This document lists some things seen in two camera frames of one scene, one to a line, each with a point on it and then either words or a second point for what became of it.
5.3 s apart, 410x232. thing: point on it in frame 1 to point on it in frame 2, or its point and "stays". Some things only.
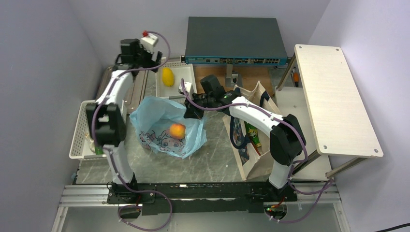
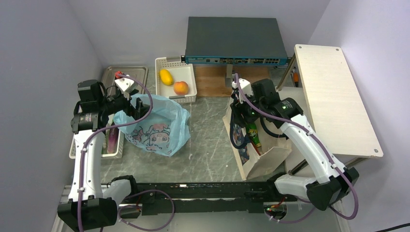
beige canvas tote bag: x=252 y=161 stays
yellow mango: x=168 y=76 stays
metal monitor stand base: x=233 y=78 stays
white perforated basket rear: x=170 y=75 stays
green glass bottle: x=254 y=134 stays
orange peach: x=177 y=131 to x=181 y=88
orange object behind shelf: x=296 y=79 stays
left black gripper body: x=144 y=59 to x=121 y=102
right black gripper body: x=204 y=101 to x=249 y=113
